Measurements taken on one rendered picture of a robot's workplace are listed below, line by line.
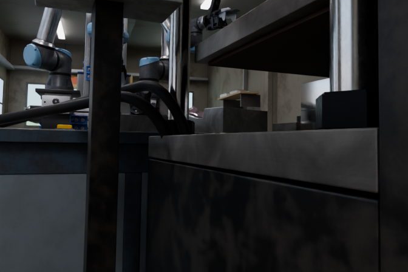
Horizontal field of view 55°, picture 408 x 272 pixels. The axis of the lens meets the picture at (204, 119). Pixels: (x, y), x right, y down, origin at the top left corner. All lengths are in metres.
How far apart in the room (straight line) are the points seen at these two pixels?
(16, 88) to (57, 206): 8.88
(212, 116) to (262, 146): 1.04
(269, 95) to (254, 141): 6.01
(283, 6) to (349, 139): 0.37
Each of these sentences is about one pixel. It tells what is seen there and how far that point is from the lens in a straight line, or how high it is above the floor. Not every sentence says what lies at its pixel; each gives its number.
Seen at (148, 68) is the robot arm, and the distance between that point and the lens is 2.29.
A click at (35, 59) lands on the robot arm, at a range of 2.17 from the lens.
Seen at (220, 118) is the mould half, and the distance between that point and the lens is 1.53.
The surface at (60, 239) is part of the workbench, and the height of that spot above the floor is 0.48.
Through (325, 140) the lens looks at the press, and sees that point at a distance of 0.43.
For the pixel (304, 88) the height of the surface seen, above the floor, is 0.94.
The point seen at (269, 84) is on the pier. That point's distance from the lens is 6.59.
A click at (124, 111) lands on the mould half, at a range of 1.47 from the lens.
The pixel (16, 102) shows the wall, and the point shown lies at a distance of 10.01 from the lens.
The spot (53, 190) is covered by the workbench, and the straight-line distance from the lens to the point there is 1.22.
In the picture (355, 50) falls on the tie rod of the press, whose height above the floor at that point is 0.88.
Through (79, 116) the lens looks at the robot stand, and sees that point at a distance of 2.17.
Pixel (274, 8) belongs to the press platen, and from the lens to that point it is 0.75.
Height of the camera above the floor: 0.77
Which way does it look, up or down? 4 degrees up
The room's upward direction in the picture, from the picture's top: 1 degrees clockwise
